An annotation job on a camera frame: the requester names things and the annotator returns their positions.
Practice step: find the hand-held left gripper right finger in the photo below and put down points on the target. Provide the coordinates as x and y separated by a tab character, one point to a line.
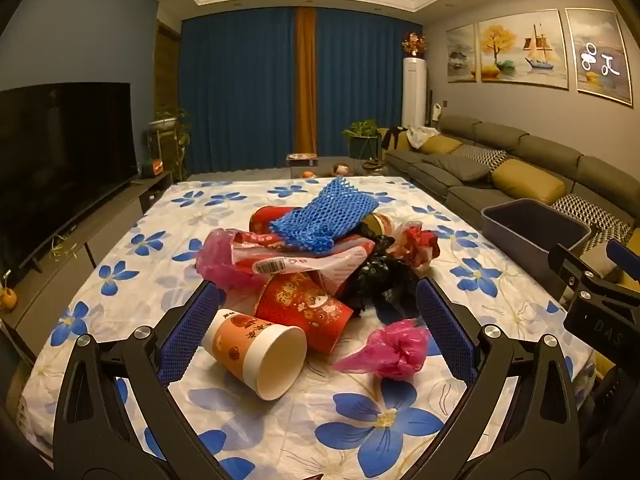
445	330

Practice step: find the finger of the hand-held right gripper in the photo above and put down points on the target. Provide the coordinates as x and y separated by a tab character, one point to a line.
625	256
567	262

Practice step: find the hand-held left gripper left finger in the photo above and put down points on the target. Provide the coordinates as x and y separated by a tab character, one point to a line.
190	330

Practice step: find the grey plastic bin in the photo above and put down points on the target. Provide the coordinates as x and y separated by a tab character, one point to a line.
535	230

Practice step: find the orange paper cup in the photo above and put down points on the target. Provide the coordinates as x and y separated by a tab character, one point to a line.
240	345

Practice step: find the pink plastic bag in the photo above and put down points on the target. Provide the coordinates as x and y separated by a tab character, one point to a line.
220	260
395	350

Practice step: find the black plastic bag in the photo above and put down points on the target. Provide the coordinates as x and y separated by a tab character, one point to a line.
380	280

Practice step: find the red wrapper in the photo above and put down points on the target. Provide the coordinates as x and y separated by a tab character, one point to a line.
417	245

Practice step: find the red printed paper cup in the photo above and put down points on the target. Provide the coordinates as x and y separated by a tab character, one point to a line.
305	310
265	220

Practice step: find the brown paper cup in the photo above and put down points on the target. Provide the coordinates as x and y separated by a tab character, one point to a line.
377	224

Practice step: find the red and white plastic bag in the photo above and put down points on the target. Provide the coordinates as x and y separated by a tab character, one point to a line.
300	260

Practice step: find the blue foam net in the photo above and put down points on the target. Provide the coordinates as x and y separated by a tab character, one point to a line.
325	215

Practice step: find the grey and houndstooth cushion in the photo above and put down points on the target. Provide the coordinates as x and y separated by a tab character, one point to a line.
607	237

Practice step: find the large houndstooth cushion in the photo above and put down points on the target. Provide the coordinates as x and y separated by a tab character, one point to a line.
580	207

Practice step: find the large mustard cushion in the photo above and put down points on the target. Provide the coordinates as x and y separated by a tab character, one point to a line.
530	182

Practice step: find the grey sofa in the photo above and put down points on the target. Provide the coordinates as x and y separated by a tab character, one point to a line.
465	195

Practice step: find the grey television cabinet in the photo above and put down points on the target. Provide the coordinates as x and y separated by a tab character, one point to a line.
100	240

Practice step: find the small houndstooth cushion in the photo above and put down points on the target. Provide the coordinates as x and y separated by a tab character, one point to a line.
482	155

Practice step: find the blue floral tablecloth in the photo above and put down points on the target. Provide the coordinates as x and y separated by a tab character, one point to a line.
350	430

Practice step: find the small mustard cushion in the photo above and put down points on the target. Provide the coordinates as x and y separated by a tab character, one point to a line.
440	145

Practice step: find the wooden tea set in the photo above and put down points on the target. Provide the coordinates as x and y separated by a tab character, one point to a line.
373	164

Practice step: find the orange gourd ornament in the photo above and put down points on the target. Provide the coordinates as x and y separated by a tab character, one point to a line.
7	297

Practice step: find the small doll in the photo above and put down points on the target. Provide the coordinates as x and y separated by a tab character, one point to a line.
341	170

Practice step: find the white cloth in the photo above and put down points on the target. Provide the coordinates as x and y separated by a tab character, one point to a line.
424	135

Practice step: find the framed painting with glare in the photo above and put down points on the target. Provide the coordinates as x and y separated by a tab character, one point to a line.
600	57

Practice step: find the printed snack box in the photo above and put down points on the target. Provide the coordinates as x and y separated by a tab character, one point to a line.
302	158

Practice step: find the black television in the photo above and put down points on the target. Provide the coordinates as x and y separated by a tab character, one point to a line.
60	160

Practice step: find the potted plant in dark pot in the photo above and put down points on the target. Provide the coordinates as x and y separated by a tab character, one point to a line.
361	132

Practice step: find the sailboat and tree painting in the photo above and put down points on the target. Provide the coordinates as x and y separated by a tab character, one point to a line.
525	50

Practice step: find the white standing air conditioner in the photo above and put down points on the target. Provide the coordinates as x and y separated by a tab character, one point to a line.
415	90

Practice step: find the small landscape painting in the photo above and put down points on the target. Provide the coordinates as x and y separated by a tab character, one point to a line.
460	54

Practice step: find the blue curtain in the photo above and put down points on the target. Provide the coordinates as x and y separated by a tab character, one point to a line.
365	75
240	90

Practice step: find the red gold flower ornament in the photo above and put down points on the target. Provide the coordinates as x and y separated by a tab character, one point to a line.
414	42

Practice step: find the orange curtain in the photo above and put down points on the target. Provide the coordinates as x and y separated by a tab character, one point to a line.
305	75

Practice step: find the white wall device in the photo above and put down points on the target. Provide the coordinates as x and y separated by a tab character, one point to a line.
437	111

